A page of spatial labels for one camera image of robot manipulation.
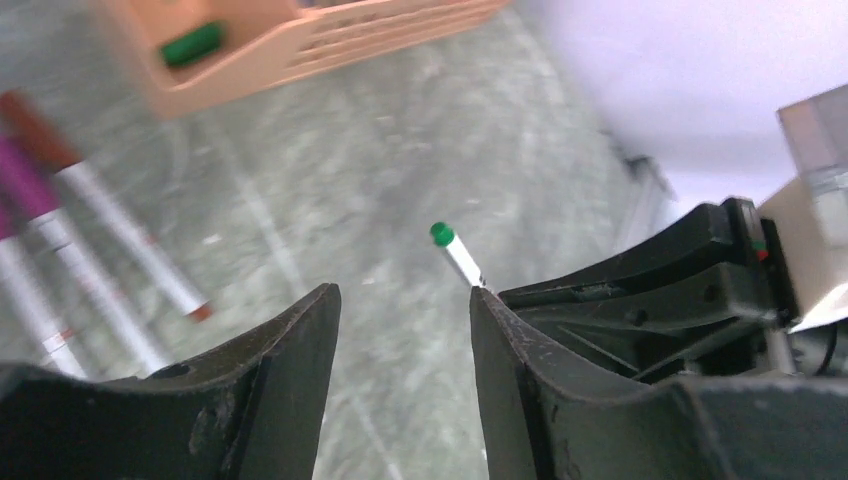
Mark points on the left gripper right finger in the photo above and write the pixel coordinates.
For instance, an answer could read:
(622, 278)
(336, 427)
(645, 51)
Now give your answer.
(548, 413)

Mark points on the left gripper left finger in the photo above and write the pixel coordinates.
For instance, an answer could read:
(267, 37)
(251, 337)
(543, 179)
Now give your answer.
(250, 408)

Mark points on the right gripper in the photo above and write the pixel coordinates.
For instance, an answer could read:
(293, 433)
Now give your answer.
(671, 304)

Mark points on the white pen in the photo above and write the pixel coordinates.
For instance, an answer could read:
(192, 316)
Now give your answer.
(141, 244)
(63, 238)
(29, 299)
(446, 239)

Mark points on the magenta pen cap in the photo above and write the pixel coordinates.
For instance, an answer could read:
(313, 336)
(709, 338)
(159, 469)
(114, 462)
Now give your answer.
(20, 178)

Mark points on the brown pen cap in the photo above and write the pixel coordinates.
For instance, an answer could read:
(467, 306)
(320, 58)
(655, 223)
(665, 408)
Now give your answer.
(36, 134)

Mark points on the orange plastic file rack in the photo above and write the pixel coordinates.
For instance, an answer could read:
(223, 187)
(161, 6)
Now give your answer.
(265, 43)

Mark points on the green object in rack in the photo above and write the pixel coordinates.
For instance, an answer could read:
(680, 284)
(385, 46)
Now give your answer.
(194, 45)

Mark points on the aluminium frame rail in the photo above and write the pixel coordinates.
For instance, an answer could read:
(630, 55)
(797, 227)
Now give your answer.
(648, 210)

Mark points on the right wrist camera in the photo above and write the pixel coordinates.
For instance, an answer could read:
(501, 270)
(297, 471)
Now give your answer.
(810, 211)

